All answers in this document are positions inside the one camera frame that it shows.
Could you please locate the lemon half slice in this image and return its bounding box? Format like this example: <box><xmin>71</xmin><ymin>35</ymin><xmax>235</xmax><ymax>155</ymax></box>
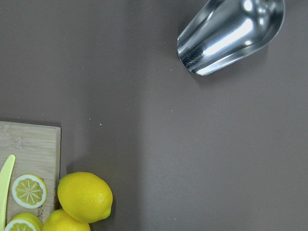
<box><xmin>4</xmin><ymin>212</ymin><xmax>43</xmax><ymax>231</ymax></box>
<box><xmin>12</xmin><ymin>174</ymin><xmax>48</xmax><ymax>209</ymax></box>

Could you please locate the whole yellow lemon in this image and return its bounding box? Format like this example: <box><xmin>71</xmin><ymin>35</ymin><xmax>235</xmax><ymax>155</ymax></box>
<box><xmin>57</xmin><ymin>172</ymin><xmax>113</xmax><ymax>223</ymax></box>
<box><xmin>42</xmin><ymin>209</ymin><xmax>90</xmax><ymax>231</ymax></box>

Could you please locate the steel scoop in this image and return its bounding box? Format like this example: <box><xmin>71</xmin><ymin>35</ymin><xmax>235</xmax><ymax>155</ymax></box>
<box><xmin>177</xmin><ymin>0</ymin><xmax>285</xmax><ymax>76</ymax></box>

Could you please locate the wooden cutting board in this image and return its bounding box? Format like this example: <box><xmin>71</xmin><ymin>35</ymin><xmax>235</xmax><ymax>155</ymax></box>
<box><xmin>0</xmin><ymin>121</ymin><xmax>61</xmax><ymax>222</ymax></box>

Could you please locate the yellow plastic knife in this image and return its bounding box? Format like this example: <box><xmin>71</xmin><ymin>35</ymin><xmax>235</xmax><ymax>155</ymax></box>
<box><xmin>0</xmin><ymin>154</ymin><xmax>15</xmax><ymax>231</ymax></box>

